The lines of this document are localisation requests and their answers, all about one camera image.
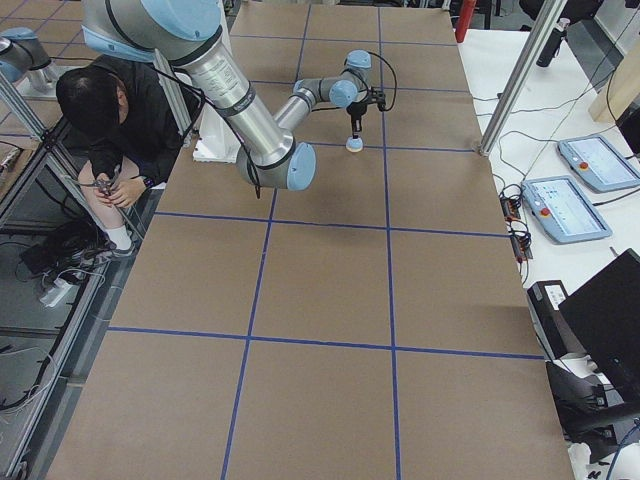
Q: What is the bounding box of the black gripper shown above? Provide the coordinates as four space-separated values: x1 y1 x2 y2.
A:
347 102 366 138

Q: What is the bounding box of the blue white service bell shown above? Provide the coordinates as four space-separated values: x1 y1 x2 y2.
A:
345 137 364 153

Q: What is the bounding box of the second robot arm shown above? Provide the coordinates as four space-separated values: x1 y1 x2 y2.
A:
1 27 61 95

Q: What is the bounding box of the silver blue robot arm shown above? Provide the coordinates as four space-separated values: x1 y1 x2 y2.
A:
82 0 371 191

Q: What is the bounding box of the red cylinder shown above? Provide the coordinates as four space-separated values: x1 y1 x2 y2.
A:
455 0 477 43

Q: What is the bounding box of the brown paper table cover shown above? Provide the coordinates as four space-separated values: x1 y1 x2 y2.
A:
47 3 573 479

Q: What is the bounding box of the black bottle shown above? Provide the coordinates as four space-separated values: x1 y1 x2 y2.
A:
536 18 571 68

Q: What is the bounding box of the near blue teach pendant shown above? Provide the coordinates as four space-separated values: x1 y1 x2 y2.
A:
521 175 612 244

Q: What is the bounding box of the blue teach pendant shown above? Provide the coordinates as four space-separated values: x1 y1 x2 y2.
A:
521 175 612 244
557 134 639 193

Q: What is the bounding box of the person in black jacket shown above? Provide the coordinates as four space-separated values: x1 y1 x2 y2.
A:
56 55 184 258

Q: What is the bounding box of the far blue teach pendant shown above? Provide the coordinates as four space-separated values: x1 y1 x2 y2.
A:
557 134 639 193

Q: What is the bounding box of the black desktop box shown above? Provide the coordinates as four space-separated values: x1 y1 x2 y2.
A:
527 280 582 359

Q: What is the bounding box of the black monitor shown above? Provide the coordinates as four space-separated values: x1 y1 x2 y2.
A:
559 248 639 402

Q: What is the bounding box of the white power strip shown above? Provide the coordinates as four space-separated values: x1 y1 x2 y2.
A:
39 278 72 308

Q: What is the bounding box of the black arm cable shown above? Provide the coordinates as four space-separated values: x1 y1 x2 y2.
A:
312 51 399 113

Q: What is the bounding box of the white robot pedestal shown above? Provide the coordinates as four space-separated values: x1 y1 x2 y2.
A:
193 97 240 163

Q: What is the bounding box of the aluminium frame post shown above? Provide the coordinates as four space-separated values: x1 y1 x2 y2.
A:
478 0 567 157

